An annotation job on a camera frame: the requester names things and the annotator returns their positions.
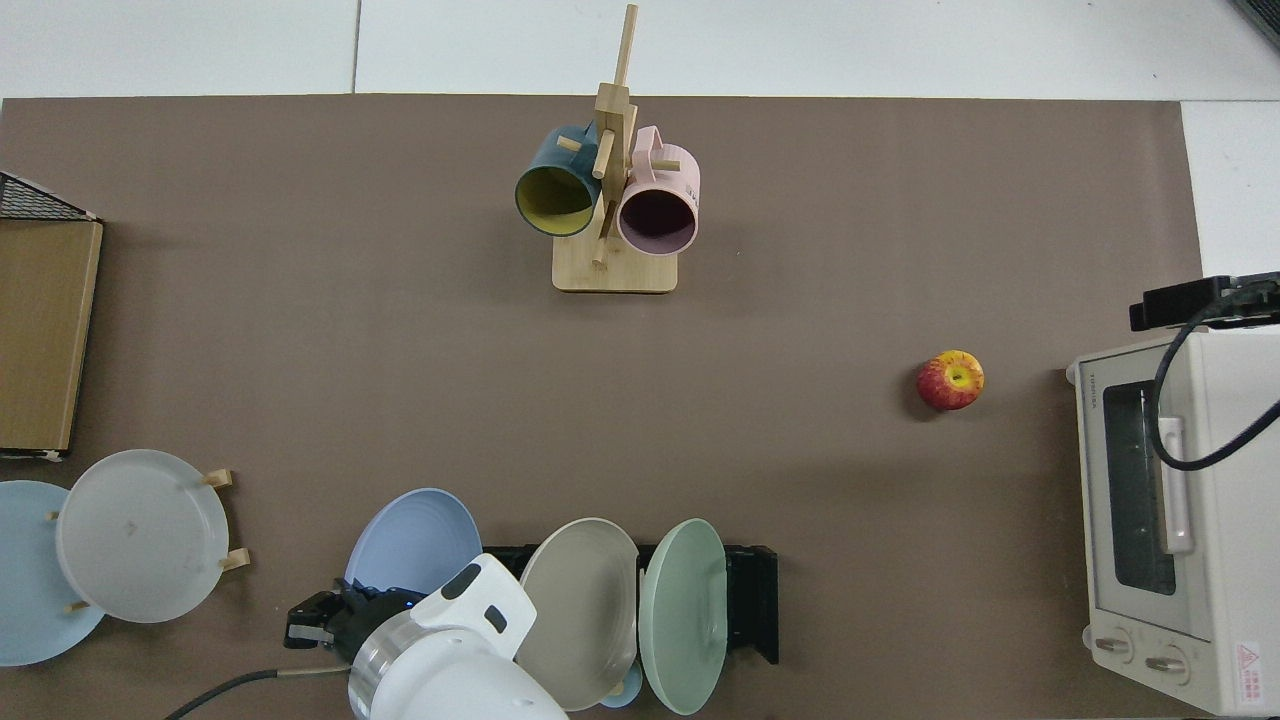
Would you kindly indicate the pale grey plate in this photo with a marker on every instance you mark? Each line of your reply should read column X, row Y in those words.
column 140, row 540

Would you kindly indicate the red yellow apple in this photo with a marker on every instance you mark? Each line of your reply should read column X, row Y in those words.
column 945, row 385

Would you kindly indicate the dark teal cup yellow inside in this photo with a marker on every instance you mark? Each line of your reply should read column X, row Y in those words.
column 545, row 160

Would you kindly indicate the beige plate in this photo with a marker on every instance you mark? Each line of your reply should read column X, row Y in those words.
column 590, row 600

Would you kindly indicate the light blue plate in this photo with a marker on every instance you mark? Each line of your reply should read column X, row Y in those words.
column 30, row 600

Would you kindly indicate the small blue round thing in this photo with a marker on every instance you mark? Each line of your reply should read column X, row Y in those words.
column 625, row 697

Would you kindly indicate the pale toaster oven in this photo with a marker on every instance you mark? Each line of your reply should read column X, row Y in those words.
column 1235, row 520

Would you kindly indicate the black dish rack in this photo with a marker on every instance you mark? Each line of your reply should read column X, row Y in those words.
column 752, row 600

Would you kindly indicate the green plate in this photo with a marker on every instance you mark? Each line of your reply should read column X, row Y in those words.
column 680, row 620

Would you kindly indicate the wooden plate stand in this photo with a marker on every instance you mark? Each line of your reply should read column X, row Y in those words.
column 235, row 560

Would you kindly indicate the dark grey equipment edge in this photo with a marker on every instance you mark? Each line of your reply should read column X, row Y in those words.
column 1262, row 18

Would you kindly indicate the brown table cloth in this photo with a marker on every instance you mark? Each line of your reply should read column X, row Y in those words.
column 400, row 380

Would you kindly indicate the wooden cup stand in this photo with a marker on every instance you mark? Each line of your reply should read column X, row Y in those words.
column 615, row 270

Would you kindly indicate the pink cup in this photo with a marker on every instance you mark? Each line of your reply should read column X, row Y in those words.
column 672, row 175

